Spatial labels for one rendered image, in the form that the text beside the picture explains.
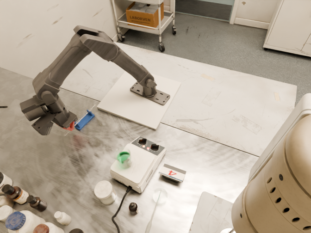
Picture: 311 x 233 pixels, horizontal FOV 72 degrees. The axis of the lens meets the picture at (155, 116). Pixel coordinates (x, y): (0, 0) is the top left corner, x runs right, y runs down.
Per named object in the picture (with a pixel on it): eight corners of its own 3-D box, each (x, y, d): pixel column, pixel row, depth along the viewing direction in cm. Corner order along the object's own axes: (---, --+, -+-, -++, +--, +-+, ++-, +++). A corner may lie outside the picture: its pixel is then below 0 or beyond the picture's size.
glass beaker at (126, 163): (129, 154, 77) (126, 142, 71) (136, 166, 74) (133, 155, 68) (114, 162, 76) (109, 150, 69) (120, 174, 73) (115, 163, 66)
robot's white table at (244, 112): (121, 119, 213) (99, 37, 143) (245, 165, 177) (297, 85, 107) (93, 160, 186) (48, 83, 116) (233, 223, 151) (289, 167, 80)
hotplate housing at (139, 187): (139, 138, 91) (137, 128, 85) (167, 151, 87) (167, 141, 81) (108, 183, 80) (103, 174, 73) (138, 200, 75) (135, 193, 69)
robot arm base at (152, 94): (163, 95, 94) (171, 85, 97) (127, 78, 101) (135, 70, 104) (163, 106, 100) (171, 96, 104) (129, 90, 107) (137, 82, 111)
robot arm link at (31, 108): (33, 127, 76) (13, 107, 66) (28, 112, 80) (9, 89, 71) (65, 113, 79) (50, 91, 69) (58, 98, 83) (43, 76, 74)
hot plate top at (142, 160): (128, 143, 81) (127, 142, 80) (156, 156, 77) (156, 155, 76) (109, 169, 75) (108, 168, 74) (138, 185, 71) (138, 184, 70)
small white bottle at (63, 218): (70, 214, 73) (60, 207, 67) (72, 222, 72) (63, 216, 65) (61, 219, 72) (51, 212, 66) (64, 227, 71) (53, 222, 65)
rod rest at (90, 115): (90, 113, 102) (87, 107, 99) (95, 115, 100) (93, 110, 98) (74, 127, 97) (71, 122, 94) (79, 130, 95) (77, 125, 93)
